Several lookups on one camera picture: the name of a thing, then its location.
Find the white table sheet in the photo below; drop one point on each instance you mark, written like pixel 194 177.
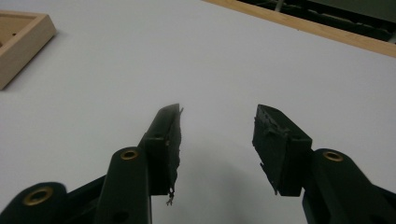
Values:
pixel 155 62

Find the small wooden box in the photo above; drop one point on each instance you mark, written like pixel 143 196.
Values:
pixel 28 46

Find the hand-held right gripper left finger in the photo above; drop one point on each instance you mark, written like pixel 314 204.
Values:
pixel 162 149

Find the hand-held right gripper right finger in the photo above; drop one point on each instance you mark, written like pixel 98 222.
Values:
pixel 280 149

